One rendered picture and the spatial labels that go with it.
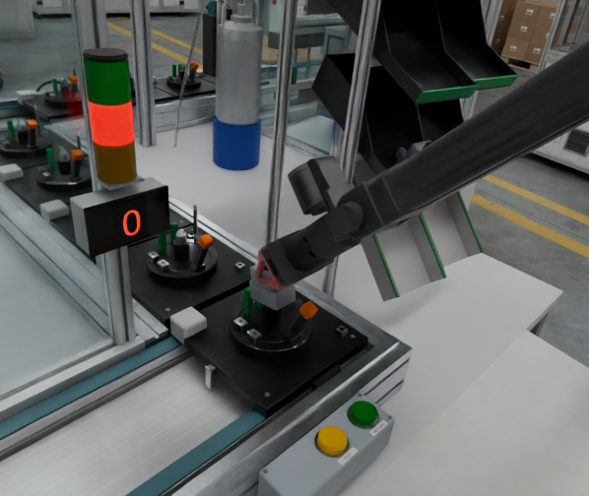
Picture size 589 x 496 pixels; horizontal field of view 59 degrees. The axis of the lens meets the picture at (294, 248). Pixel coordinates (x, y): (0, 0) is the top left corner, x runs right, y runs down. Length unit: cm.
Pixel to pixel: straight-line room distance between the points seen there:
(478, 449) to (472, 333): 30
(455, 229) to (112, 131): 76
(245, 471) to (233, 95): 120
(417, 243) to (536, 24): 814
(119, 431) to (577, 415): 78
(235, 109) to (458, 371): 103
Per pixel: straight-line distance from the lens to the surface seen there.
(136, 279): 103
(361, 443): 78
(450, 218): 118
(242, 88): 167
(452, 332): 117
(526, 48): 917
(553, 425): 107
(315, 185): 69
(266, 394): 80
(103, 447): 83
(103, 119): 68
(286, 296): 83
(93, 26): 69
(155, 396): 88
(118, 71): 66
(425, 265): 106
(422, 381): 104
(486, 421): 101
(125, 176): 71
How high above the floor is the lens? 156
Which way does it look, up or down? 31 degrees down
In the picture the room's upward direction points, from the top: 6 degrees clockwise
